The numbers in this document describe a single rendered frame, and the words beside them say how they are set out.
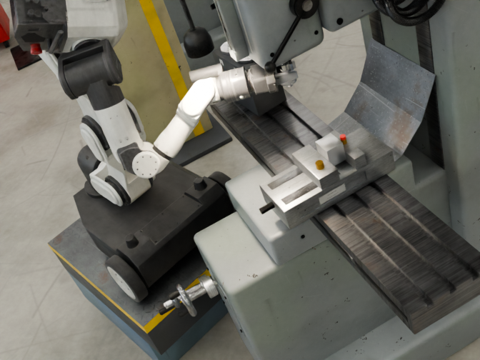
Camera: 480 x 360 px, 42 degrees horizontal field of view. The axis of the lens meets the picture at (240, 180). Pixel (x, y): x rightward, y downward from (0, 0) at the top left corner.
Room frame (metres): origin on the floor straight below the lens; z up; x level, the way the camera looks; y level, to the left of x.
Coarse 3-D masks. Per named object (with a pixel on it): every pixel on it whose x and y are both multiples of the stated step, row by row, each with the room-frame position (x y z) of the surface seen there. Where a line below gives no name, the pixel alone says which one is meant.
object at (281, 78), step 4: (284, 72) 1.49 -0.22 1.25; (288, 72) 1.49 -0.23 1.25; (292, 72) 1.48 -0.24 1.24; (296, 72) 1.48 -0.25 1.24; (276, 76) 1.49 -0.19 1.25; (280, 76) 1.49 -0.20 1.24; (284, 76) 1.49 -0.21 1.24; (288, 76) 1.48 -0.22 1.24; (292, 76) 1.48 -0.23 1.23; (296, 76) 1.48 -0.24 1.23; (276, 80) 1.48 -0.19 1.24; (280, 80) 1.49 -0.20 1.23; (284, 80) 1.49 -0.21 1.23; (288, 80) 1.49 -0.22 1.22
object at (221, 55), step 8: (224, 48) 1.96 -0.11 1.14; (216, 56) 1.97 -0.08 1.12; (224, 56) 1.93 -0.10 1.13; (248, 56) 1.85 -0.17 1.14; (224, 64) 1.93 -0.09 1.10; (232, 64) 1.87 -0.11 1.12; (240, 64) 1.84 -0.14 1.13; (248, 64) 1.82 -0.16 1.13; (280, 88) 1.83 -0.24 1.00; (256, 96) 1.80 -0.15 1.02; (264, 96) 1.81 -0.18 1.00; (272, 96) 1.82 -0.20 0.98; (280, 96) 1.82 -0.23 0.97; (248, 104) 1.85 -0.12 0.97; (256, 104) 1.80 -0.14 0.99; (264, 104) 1.80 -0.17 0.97; (272, 104) 1.81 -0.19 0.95; (256, 112) 1.80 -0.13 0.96; (264, 112) 1.80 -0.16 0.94
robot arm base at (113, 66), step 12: (84, 48) 1.63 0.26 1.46; (96, 48) 1.61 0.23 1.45; (108, 48) 1.59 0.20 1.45; (60, 60) 1.62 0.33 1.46; (72, 60) 1.62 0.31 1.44; (108, 60) 1.55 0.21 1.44; (60, 72) 1.57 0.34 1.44; (108, 72) 1.54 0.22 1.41; (120, 72) 1.58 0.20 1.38; (72, 96) 1.55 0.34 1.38
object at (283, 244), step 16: (400, 160) 1.42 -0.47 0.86; (240, 176) 1.63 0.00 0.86; (256, 176) 1.60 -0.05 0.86; (400, 176) 1.39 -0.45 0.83; (240, 192) 1.55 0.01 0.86; (256, 192) 1.52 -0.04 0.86; (240, 208) 1.52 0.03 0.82; (256, 208) 1.45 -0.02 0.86; (256, 224) 1.39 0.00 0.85; (272, 224) 1.36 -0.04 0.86; (304, 224) 1.32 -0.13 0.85; (272, 240) 1.30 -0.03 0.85; (288, 240) 1.31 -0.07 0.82; (304, 240) 1.32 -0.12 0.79; (320, 240) 1.33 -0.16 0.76; (272, 256) 1.33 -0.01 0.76; (288, 256) 1.31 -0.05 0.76
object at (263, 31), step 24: (240, 0) 1.43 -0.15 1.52; (264, 0) 1.41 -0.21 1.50; (288, 0) 1.42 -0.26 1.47; (240, 24) 1.48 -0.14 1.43; (264, 24) 1.41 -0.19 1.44; (288, 24) 1.42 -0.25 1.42; (312, 24) 1.43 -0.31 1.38; (264, 48) 1.41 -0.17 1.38; (288, 48) 1.42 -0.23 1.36; (312, 48) 1.44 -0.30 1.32
